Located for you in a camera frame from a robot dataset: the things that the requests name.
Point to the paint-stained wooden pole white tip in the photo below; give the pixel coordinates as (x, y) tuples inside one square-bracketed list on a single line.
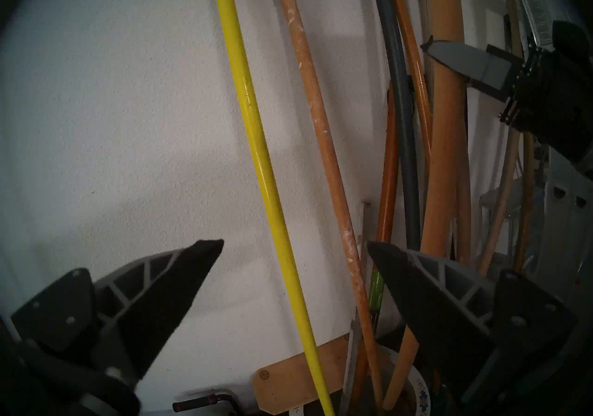
[(324, 141)]

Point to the floral white ceramic pot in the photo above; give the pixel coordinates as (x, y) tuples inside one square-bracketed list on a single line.
[(419, 392)]

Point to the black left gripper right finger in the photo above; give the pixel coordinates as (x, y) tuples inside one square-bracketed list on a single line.
[(444, 308)]

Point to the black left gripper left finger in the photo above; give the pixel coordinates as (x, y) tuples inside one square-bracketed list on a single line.
[(153, 294)]

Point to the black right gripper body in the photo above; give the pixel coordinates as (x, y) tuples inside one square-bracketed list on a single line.
[(556, 95)]

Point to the light wooden board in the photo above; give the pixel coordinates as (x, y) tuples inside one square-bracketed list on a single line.
[(287, 380)]

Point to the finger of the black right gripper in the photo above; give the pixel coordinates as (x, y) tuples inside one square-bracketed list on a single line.
[(482, 67)]

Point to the grey pole with black grip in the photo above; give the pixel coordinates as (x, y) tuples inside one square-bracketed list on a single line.
[(405, 141)]

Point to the plain flat-topped wooden stick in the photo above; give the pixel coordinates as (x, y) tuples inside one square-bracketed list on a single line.
[(447, 141)]

